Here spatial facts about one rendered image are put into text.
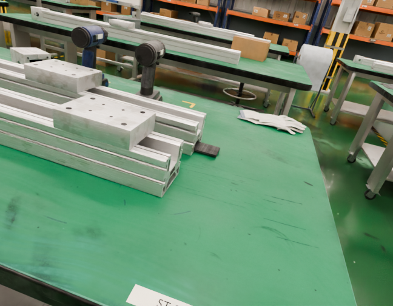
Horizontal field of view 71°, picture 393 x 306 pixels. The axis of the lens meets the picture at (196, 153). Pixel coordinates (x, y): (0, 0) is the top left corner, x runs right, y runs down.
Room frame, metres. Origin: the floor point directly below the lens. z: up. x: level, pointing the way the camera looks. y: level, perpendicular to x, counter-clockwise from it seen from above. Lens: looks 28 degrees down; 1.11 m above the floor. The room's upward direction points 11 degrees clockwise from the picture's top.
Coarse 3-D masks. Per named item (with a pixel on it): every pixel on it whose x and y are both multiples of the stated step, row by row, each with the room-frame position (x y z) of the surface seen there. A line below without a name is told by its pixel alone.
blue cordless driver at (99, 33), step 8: (72, 32) 0.85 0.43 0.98; (80, 32) 0.84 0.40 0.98; (88, 32) 0.86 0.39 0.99; (96, 32) 0.90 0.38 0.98; (104, 32) 0.96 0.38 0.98; (72, 40) 0.85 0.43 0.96; (80, 40) 0.84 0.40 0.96; (88, 40) 0.85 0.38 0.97; (96, 40) 0.89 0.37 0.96; (104, 40) 0.96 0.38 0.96; (88, 48) 0.89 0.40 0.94; (96, 48) 0.92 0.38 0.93; (88, 56) 0.88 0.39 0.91; (88, 64) 0.88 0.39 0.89; (104, 80) 0.94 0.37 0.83
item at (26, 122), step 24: (0, 96) 0.58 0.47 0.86; (24, 96) 0.58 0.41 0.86; (0, 120) 0.49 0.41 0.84; (24, 120) 0.48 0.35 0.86; (48, 120) 0.49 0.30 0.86; (24, 144) 0.48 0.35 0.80; (48, 144) 0.48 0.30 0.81; (72, 144) 0.46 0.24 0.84; (96, 144) 0.45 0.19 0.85; (144, 144) 0.51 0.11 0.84; (168, 144) 0.50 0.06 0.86; (96, 168) 0.45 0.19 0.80; (120, 168) 0.45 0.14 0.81; (144, 168) 0.43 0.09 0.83; (168, 168) 0.44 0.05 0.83
